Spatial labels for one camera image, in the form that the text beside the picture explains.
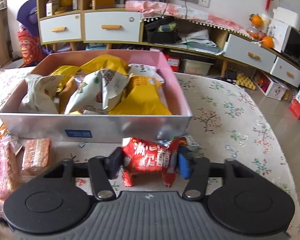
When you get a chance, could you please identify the orange wafer packet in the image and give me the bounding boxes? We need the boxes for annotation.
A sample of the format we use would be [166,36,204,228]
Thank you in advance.
[20,137,52,179]

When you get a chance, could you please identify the purple cloth bag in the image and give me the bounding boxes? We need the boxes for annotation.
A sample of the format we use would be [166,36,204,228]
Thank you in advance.
[17,0,42,37]

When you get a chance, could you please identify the white and green snack packet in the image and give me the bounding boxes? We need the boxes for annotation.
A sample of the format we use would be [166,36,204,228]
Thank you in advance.
[64,71,108,114]

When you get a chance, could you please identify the small white carton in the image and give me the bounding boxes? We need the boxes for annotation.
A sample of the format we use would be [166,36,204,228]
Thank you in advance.
[45,0,59,15]

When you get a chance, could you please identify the bag of small oranges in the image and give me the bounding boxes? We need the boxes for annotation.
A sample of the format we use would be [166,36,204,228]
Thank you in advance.
[247,26,262,39]

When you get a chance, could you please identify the white snack packet orange print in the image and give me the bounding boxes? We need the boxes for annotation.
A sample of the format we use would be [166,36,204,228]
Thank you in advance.
[18,74,65,114]

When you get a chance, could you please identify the blue and white snack packet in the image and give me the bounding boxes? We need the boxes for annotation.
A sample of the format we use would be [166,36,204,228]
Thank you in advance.
[157,135,190,148]

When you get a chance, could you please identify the pink patterned cloth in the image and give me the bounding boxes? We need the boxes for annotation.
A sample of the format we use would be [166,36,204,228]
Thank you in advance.
[125,0,253,34]

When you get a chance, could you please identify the white foam box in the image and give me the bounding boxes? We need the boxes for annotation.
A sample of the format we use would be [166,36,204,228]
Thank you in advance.
[272,6,300,27]

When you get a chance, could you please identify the yellow egg tray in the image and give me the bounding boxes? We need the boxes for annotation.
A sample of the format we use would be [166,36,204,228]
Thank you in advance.
[236,72,257,90]

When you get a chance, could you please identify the red snack packet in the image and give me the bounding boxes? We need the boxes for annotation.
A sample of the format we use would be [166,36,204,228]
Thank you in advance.
[121,136,182,187]

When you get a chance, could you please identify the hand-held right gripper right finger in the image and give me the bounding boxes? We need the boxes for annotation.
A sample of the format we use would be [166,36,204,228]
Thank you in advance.
[177,146,255,201]

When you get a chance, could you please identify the pink and silver cardboard box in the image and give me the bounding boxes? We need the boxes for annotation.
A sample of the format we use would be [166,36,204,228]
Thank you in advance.
[0,50,193,143]

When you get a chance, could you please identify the black bag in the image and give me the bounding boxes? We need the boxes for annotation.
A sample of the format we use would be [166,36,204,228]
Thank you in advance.
[144,16,179,44]

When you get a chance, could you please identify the small black device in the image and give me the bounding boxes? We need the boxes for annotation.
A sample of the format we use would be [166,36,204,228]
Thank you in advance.
[225,70,238,84]

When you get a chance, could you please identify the orange brown snack packet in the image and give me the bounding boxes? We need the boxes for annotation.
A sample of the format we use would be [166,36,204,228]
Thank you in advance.
[57,76,78,114]

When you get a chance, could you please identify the black microwave oven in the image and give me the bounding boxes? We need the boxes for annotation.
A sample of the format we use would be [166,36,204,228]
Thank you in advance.
[281,26,300,67]

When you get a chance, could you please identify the red gift bag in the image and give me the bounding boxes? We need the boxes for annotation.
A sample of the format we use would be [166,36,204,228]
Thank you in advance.
[17,29,49,63]

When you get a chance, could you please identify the orange fruit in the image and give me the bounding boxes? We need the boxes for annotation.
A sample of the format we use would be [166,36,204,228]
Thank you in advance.
[250,14,263,27]
[262,36,275,48]

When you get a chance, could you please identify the white floral box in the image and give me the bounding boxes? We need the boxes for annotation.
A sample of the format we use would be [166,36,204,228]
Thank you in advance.
[254,71,289,100]

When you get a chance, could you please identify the white drawer orange handle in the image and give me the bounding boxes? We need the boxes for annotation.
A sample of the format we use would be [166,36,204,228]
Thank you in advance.
[223,34,277,67]
[270,57,300,81]
[84,11,142,43]
[39,14,83,45]

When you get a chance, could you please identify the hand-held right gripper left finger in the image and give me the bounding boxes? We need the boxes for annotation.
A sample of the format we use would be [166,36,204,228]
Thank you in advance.
[43,148,123,201]

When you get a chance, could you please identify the large pink cracker packet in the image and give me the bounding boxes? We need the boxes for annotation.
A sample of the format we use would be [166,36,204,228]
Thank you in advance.
[0,130,22,202]

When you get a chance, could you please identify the large yellow snack packet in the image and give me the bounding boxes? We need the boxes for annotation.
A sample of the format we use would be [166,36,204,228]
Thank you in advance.
[109,75,173,116]

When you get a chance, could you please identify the pile of white papers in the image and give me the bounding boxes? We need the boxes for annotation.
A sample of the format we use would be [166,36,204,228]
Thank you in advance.
[177,29,224,55]

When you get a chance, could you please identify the white snack packet black print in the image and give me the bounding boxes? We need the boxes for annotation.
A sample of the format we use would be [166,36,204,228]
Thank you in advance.
[127,64,158,80]

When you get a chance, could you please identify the brown cardboard box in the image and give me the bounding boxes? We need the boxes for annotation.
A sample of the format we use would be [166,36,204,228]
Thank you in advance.
[92,0,115,10]

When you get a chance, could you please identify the clear plastic storage container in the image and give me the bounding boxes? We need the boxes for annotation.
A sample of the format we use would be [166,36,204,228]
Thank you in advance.
[181,59,214,75]

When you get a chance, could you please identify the gold snack packet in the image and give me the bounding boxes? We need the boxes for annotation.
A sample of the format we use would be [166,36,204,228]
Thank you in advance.
[50,65,82,93]

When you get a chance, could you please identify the red box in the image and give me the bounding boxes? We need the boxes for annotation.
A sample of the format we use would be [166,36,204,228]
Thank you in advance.
[165,52,182,72]

